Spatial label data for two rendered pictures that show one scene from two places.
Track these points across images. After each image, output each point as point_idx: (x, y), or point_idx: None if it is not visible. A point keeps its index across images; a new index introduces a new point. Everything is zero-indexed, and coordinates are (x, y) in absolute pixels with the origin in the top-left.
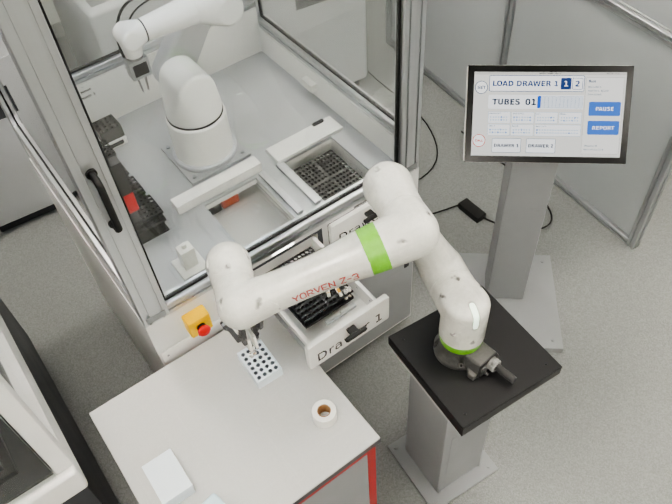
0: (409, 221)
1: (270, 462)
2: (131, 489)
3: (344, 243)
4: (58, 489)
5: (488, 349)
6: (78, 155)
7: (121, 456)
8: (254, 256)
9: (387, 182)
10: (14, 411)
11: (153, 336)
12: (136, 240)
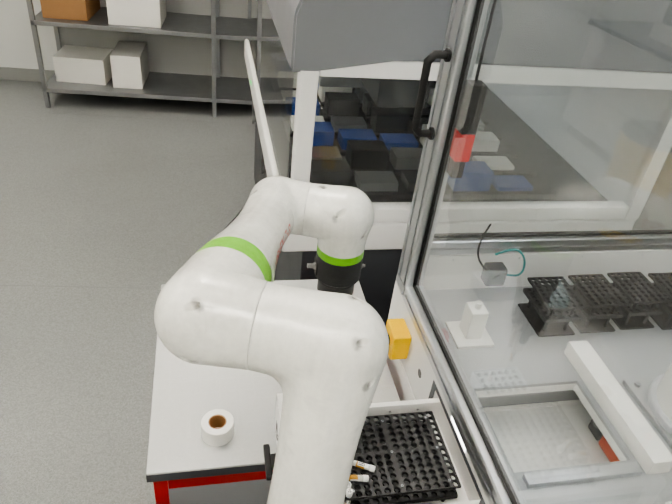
0: (198, 268)
1: (208, 368)
2: None
3: (246, 231)
4: None
5: None
6: (454, 22)
7: (300, 283)
8: (445, 379)
9: (311, 293)
10: (295, 118)
11: (393, 298)
12: (429, 179)
